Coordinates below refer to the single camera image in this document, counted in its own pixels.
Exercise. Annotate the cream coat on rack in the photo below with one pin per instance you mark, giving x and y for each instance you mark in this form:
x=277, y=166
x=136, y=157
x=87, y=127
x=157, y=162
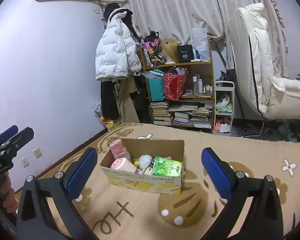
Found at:
x=269, y=95

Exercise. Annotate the white plastic bag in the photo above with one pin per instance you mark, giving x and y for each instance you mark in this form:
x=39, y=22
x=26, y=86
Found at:
x=201, y=44

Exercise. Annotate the green tissue pack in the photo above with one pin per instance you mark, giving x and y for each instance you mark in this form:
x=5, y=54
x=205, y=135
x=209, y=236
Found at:
x=167, y=167

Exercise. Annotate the wooden shelf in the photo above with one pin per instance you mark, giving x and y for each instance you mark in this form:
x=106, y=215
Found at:
x=194, y=110

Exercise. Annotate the red gift bag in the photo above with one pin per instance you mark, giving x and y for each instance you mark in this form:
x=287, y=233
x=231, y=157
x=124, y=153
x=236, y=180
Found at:
x=174, y=80

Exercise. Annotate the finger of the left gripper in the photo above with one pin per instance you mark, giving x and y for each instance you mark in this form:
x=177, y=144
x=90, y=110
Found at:
x=6, y=135
x=18, y=141

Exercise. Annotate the pink packet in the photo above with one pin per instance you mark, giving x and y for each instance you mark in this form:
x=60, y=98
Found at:
x=119, y=150

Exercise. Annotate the white utility cart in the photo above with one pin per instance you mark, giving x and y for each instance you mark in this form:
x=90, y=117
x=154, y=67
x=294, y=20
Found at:
x=223, y=114

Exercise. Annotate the wall socket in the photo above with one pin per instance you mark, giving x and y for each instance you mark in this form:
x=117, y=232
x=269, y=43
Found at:
x=37, y=153
x=24, y=162

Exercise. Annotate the white puffer jacket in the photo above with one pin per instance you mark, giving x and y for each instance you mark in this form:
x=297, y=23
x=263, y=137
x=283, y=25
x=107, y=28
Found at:
x=117, y=51

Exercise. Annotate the teal bag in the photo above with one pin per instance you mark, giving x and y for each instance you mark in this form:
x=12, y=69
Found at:
x=155, y=80

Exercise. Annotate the pink swirl roll plush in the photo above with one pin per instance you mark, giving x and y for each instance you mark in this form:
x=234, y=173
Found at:
x=123, y=164

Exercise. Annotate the black box with 40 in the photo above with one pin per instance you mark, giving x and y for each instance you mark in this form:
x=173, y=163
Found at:
x=185, y=53

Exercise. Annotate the left hand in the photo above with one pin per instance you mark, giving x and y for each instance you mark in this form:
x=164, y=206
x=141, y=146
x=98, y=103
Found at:
x=10, y=203

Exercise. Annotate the cardboard box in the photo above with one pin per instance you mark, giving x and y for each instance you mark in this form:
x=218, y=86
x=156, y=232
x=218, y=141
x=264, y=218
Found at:
x=150, y=165

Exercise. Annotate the pink black printed bag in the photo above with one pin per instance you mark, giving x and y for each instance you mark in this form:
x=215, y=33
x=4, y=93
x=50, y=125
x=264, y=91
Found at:
x=151, y=47

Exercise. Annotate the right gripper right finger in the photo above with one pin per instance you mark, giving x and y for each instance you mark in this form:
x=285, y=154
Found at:
x=264, y=219

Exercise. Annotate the book stack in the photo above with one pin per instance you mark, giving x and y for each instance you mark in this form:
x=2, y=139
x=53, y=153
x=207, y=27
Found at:
x=161, y=114

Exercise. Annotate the blonde wig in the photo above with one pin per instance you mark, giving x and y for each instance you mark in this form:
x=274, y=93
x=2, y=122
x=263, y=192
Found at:
x=169, y=49

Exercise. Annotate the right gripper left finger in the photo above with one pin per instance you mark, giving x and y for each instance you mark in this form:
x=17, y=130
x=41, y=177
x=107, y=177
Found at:
x=35, y=219

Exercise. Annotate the white fluffy plush toy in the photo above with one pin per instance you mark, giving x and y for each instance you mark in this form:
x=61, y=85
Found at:
x=144, y=161

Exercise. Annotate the beige hanging trousers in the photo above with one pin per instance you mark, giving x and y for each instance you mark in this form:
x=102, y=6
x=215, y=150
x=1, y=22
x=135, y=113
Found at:
x=125, y=105

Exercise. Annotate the curtain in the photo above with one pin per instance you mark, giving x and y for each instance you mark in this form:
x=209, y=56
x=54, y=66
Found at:
x=176, y=18

